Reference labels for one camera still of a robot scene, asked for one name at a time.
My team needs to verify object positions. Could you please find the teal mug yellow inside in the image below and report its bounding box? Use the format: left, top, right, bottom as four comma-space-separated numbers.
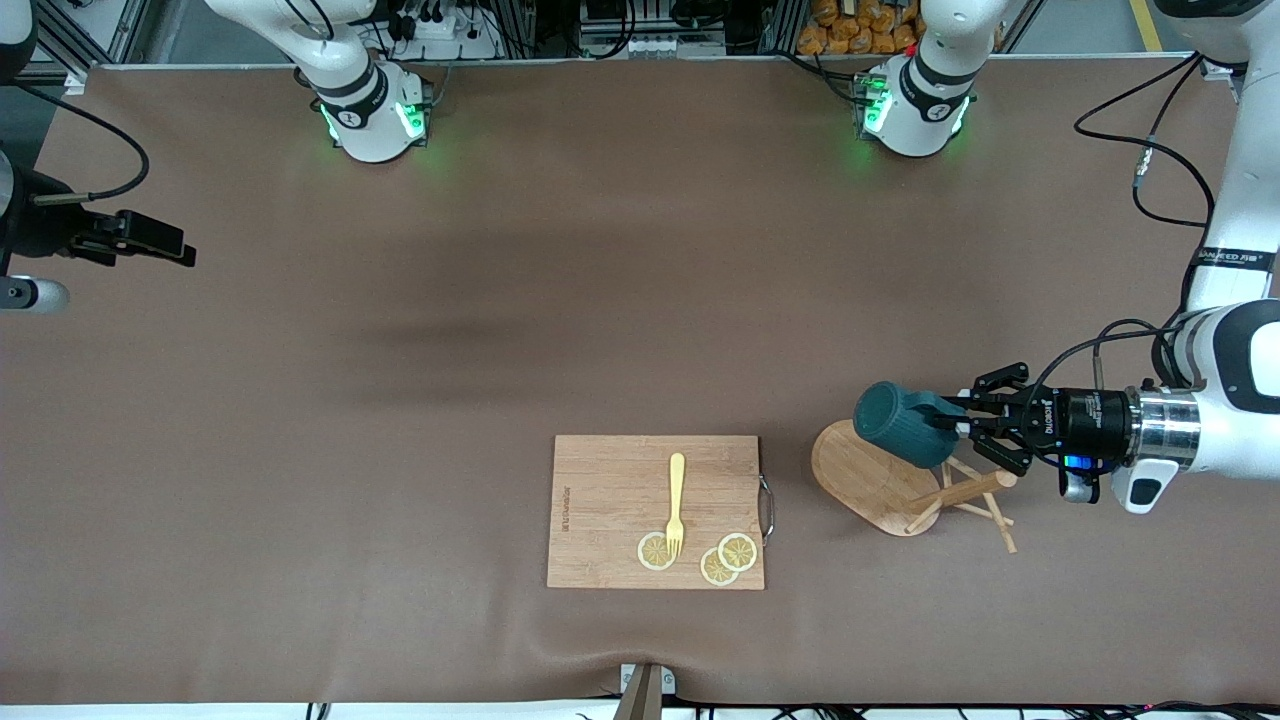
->
853, 381, 969, 471

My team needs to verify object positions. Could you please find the wooden mug tree rack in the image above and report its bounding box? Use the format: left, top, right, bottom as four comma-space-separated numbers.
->
810, 419, 1019, 554

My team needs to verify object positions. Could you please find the yellow plastic fork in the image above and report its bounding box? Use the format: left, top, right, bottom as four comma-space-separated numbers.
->
664, 452, 688, 559

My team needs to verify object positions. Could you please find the white power strip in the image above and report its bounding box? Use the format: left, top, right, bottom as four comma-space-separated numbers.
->
395, 8, 501, 63

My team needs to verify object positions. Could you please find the felt table cover mat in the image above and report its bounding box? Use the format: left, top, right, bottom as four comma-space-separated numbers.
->
0, 55, 1280, 707

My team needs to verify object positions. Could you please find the pile of orange snack bags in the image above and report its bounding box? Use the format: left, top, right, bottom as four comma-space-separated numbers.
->
797, 0, 926, 57

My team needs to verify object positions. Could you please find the grey control box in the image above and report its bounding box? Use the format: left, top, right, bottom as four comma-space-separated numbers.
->
580, 0, 729, 59

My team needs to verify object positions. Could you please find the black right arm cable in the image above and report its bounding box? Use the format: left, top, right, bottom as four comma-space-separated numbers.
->
0, 80, 151, 206

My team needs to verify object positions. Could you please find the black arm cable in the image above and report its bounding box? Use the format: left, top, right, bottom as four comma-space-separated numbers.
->
1028, 52, 1246, 416
0, 80, 151, 206

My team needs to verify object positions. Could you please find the aluminium frame post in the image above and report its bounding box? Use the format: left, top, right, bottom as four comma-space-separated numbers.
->
35, 0, 151, 86

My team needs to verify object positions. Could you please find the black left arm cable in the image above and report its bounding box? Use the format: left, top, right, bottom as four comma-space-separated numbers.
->
1028, 52, 1246, 416

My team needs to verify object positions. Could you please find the wooden cutting board metal handle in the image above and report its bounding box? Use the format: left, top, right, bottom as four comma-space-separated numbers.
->
546, 434, 776, 591

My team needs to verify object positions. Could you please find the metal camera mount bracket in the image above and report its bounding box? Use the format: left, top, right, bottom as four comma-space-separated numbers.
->
612, 662, 677, 720

